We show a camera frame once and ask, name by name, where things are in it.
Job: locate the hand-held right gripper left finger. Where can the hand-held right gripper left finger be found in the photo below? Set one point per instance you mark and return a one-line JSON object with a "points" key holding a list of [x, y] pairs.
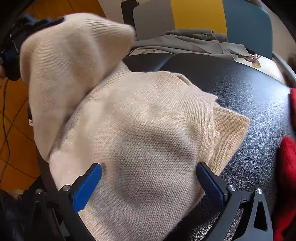
{"points": [[89, 185]]}

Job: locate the black and white fluffy cloth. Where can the black and white fluffy cloth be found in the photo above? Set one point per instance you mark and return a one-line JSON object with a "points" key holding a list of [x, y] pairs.
{"points": [[31, 121]]}

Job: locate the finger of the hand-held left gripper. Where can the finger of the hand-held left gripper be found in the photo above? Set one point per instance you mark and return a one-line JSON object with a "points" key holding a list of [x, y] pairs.
{"points": [[48, 22]]}

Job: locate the grey yellow blue armchair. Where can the grey yellow blue armchair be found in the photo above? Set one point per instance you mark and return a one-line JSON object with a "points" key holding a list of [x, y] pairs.
{"points": [[152, 18]]}

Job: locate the person's dark jacket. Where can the person's dark jacket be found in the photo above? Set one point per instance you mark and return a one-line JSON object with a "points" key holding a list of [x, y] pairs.
{"points": [[9, 220]]}

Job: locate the red sweater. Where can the red sweater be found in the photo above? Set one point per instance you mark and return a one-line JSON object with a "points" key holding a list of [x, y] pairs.
{"points": [[286, 176]]}

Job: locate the grey garment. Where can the grey garment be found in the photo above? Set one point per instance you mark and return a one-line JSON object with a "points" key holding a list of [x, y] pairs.
{"points": [[196, 44]]}

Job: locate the black upright panel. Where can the black upright panel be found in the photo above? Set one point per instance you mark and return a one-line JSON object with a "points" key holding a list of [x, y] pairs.
{"points": [[128, 11]]}

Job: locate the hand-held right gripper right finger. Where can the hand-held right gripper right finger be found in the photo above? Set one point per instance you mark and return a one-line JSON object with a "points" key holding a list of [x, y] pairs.
{"points": [[209, 183]]}

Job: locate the printed white cushion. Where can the printed white cushion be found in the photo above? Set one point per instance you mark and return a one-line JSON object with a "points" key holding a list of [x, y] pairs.
{"points": [[270, 67]]}

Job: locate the cream knit sweater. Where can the cream knit sweater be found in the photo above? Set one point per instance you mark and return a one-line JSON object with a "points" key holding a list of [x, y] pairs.
{"points": [[138, 129]]}

